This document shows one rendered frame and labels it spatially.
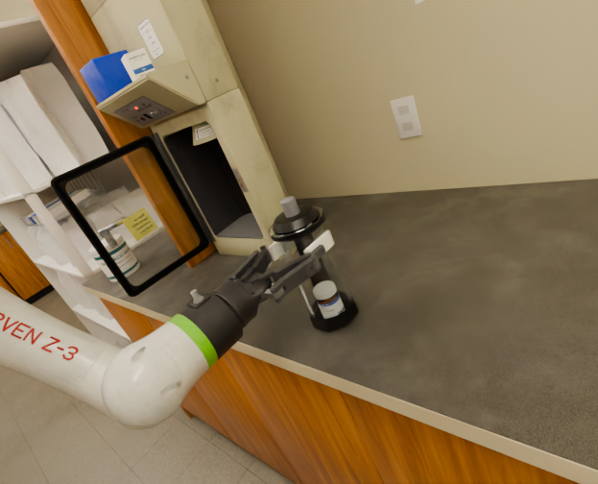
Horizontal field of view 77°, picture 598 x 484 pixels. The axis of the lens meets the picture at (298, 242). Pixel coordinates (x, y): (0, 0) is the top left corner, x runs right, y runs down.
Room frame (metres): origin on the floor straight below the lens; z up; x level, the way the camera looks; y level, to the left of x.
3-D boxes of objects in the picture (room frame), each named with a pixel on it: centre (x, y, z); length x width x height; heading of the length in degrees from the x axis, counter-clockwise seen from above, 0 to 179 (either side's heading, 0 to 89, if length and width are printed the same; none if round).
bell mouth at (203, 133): (1.17, 0.08, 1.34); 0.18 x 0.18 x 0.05
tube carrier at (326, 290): (0.64, -0.01, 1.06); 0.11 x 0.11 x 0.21
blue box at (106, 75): (1.16, 0.28, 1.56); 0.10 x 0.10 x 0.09; 40
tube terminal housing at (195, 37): (1.20, 0.07, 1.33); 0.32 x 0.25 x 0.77; 40
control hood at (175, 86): (1.08, 0.21, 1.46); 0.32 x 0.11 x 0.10; 40
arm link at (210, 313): (0.50, 0.17, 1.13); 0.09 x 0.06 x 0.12; 39
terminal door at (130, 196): (1.14, 0.41, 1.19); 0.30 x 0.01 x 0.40; 123
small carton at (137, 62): (1.04, 0.18, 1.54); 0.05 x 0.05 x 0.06; 26
